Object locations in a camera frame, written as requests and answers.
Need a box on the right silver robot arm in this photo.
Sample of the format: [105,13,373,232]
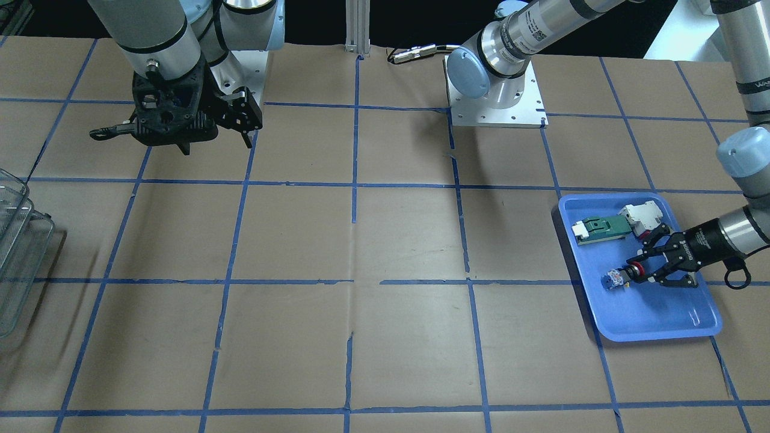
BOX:
[89,1,285,155]

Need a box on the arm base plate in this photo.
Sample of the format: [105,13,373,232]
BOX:
[446,63,549,128]
[208,51,271,106]

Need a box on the green terminal block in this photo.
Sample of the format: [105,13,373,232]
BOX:
[571,215,632,245]

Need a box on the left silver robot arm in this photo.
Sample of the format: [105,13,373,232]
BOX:
[232,1,745,283]

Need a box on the blue plastic tray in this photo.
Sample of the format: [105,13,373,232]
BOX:
[558,192,723,343]

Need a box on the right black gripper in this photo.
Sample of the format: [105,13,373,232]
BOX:
[89,60,262,155]

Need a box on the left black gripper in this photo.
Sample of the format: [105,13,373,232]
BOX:
[625,218,732,288]

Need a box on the white circuit breaker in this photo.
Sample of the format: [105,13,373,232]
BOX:
[618,200,663,239]

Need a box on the aluminium frame post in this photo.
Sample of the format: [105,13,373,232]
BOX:
[344,0,371,57]

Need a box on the wire mesh shelf basket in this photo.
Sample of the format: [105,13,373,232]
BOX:
[1,170,55,342]

